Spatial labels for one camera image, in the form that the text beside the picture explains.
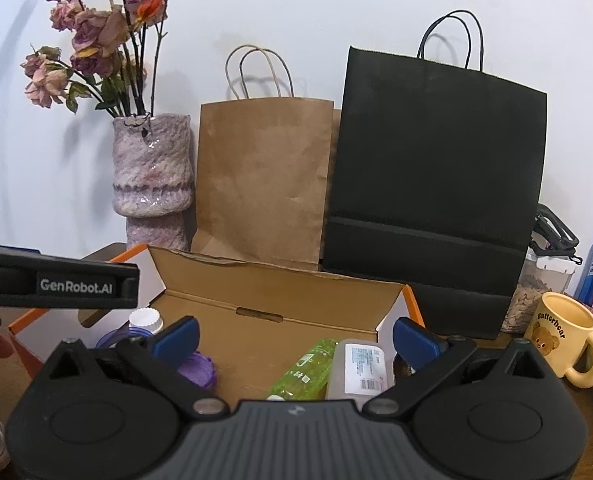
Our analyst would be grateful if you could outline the cream bear mug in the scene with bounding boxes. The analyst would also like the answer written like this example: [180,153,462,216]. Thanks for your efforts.
[523,291,593,390]

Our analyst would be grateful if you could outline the brown paper bag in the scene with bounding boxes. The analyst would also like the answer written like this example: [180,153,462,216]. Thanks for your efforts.
[191,44,342,272]

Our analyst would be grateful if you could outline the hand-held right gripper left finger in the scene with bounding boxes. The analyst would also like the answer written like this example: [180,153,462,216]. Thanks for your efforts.
[35,316,230,422]

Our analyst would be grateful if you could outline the clear jar with seeds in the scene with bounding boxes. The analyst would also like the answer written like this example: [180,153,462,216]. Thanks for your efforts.
[501,203,583,335]

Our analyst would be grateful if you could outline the dried pink roses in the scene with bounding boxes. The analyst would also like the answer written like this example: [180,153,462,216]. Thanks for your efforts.
[21,0,170,118]

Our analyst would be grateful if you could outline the green plastic bottle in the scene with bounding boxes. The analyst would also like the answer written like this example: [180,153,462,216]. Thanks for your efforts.
[266,338,339,402]

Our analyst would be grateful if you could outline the pink glazed ceramic vase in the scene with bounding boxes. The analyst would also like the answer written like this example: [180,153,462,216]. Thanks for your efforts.
[112,112,196,252]

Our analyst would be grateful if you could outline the cardboard box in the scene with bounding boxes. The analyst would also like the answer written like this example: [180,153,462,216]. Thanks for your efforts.
[7,242,425,403]

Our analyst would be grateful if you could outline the purple round container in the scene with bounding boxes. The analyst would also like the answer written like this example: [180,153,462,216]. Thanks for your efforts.
[95,327,218,391]

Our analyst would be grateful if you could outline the black paper bag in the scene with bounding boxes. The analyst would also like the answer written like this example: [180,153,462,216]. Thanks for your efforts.
[323,9,548,339]

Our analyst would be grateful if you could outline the translucent white labelled bottle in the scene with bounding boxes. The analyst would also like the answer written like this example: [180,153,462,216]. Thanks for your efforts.
[325,340,396,401]

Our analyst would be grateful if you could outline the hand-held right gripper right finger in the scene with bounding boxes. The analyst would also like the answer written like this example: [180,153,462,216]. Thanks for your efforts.
[363,316,558,421]

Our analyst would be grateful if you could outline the white ribbed bottle cap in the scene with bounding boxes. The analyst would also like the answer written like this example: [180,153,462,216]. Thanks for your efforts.
[128,308,163,334]

